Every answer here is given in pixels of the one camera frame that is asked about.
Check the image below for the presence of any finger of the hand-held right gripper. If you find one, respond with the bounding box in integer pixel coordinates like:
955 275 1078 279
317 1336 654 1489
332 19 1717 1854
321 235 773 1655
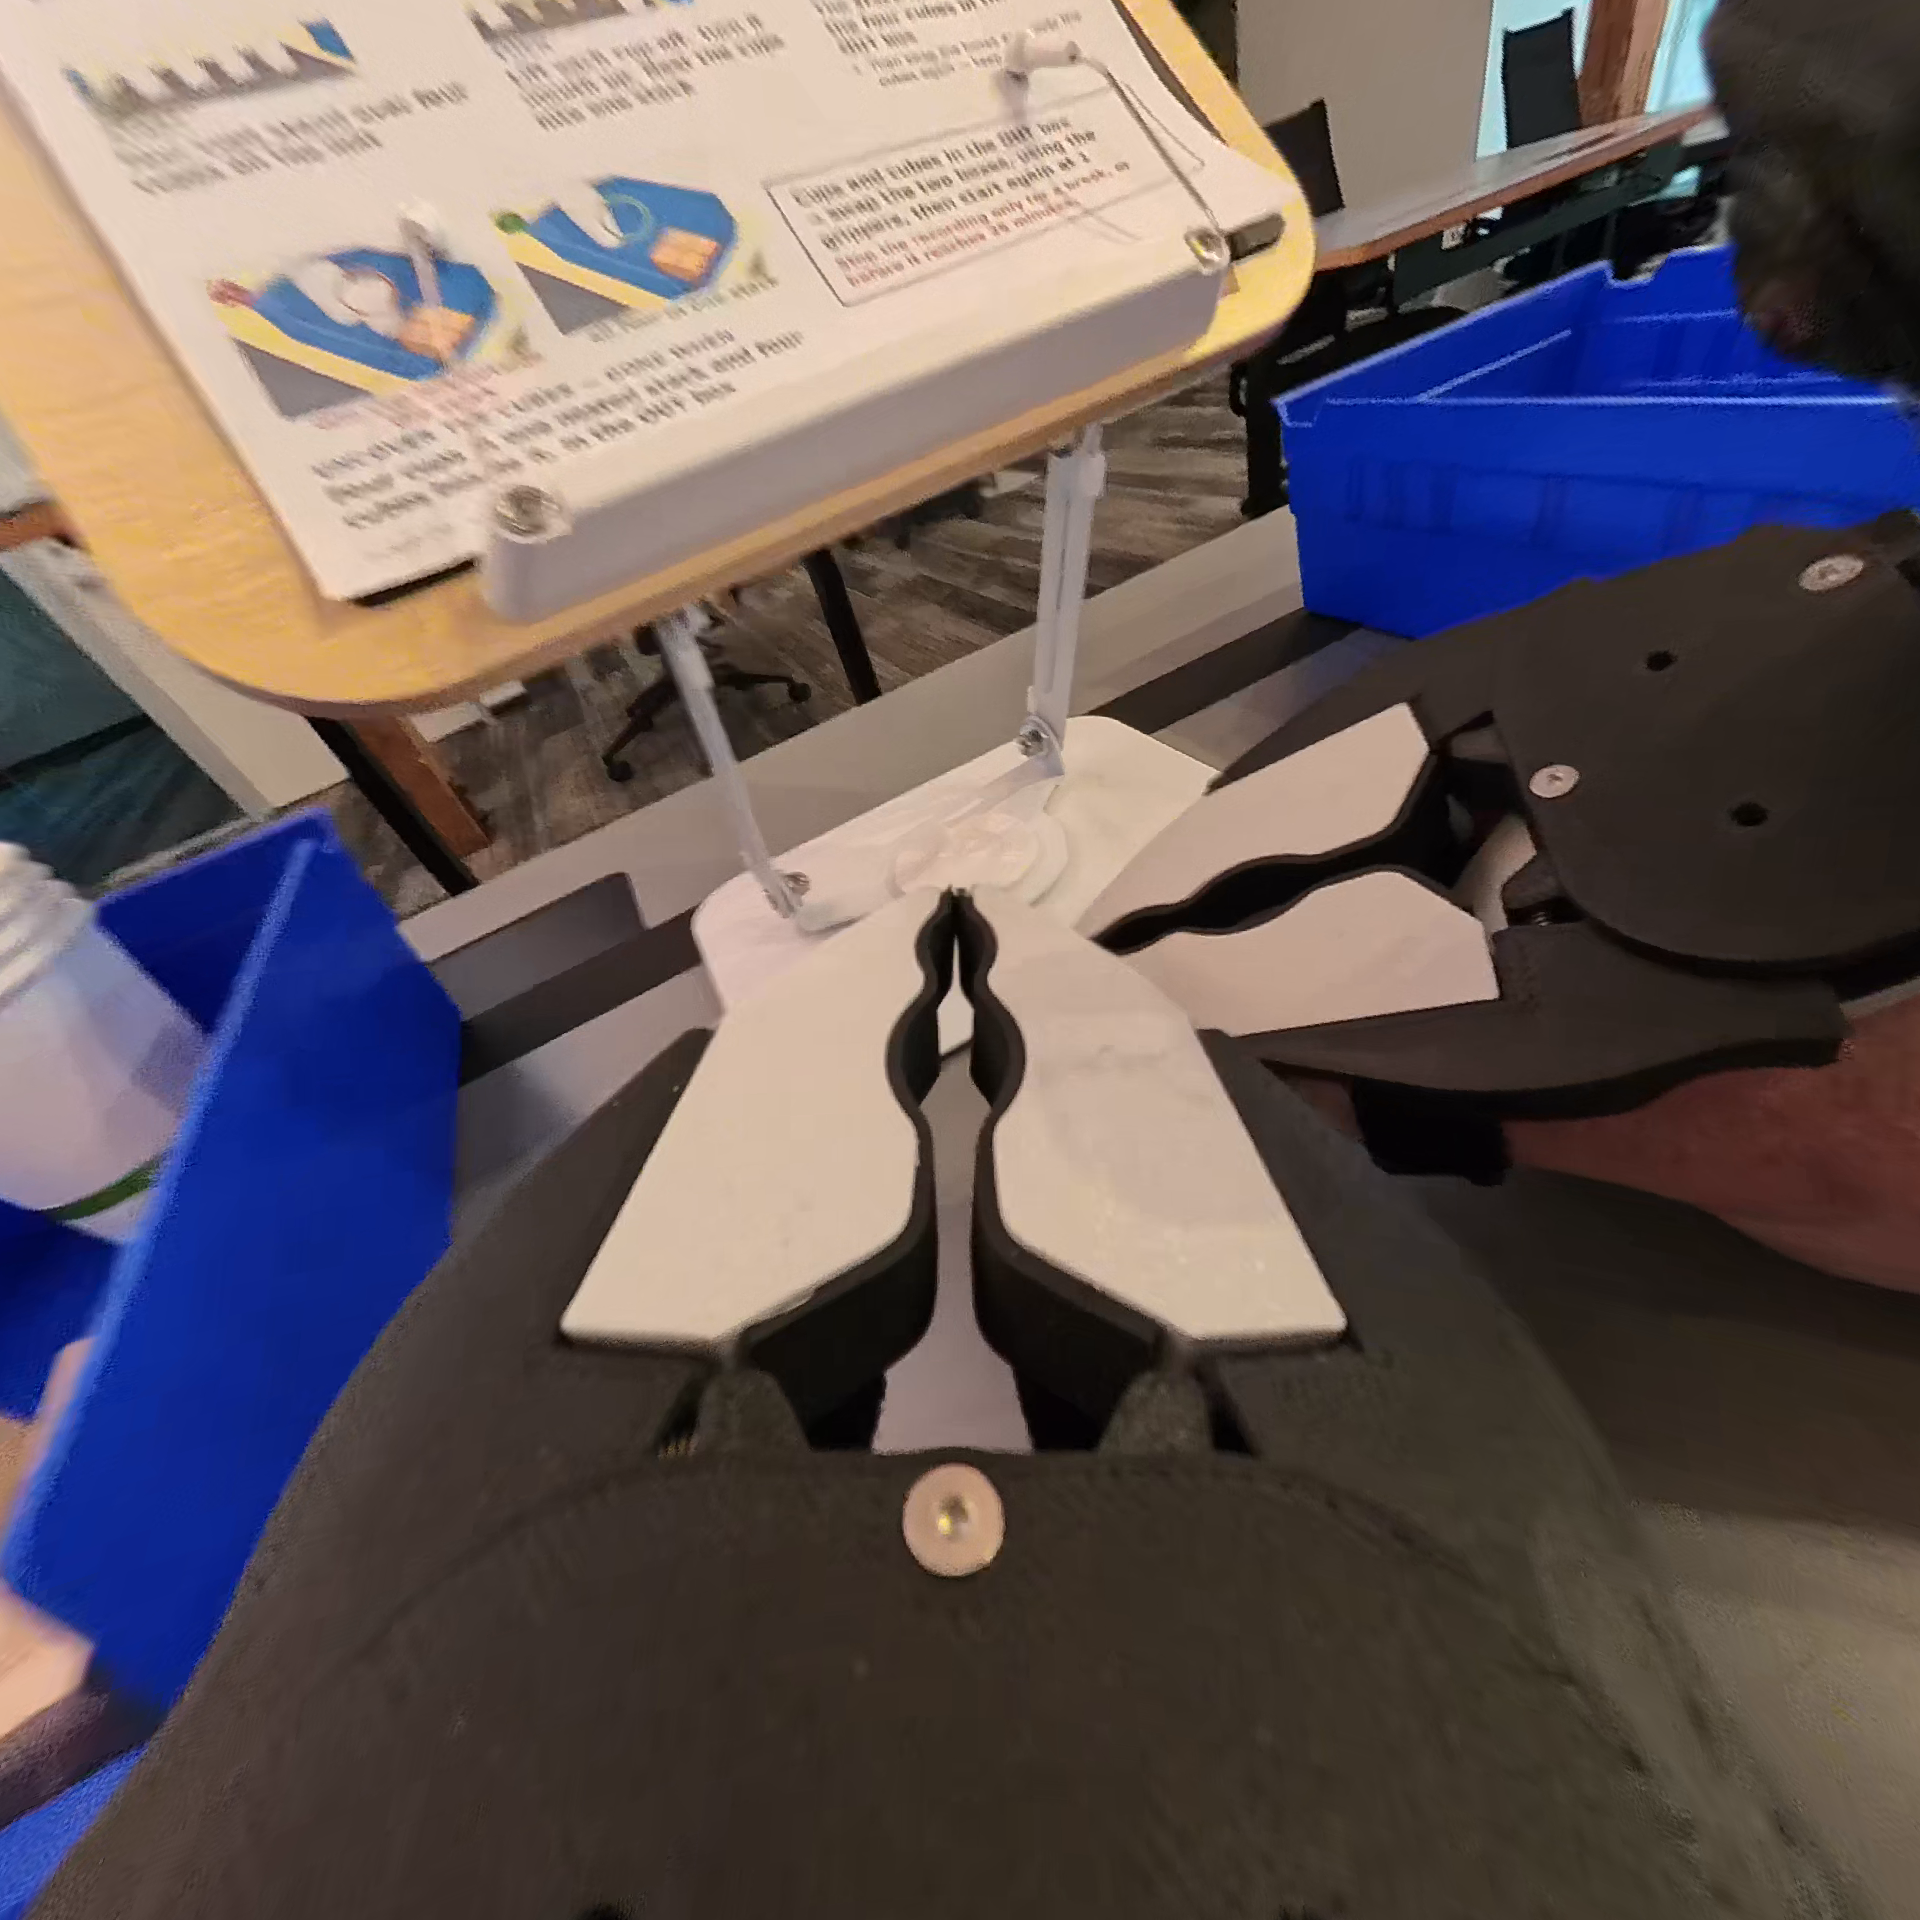
1102 866 1502 1041
1077 702 1453 952

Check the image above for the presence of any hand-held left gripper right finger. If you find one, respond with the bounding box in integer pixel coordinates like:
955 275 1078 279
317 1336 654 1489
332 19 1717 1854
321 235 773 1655
949 892 1348 1360

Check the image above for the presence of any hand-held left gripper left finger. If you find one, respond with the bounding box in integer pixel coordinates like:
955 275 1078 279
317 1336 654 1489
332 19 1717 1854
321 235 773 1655
557 892 962 1360

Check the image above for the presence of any blue plastic bin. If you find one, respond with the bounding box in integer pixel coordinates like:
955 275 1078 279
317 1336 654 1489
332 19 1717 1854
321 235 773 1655
0 807 463 1920
1276 248 1920 640

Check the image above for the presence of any grey desk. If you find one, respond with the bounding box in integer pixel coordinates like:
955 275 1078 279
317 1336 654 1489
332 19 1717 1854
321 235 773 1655
397 503 1920 1920

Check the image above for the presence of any person's right hand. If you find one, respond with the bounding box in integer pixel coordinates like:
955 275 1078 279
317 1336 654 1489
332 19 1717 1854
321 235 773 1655
1499 991 1920 1296

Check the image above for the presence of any black office chair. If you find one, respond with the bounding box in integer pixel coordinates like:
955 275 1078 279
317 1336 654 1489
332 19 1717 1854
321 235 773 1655
599 592 812 782

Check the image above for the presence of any black mesh chair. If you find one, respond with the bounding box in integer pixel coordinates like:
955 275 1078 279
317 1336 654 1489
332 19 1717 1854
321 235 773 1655
1499 7 1583 146

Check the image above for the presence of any wooden post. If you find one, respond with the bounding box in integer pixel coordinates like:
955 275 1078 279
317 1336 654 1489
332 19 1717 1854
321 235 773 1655
351 711 497 887
1574 0 1674 122

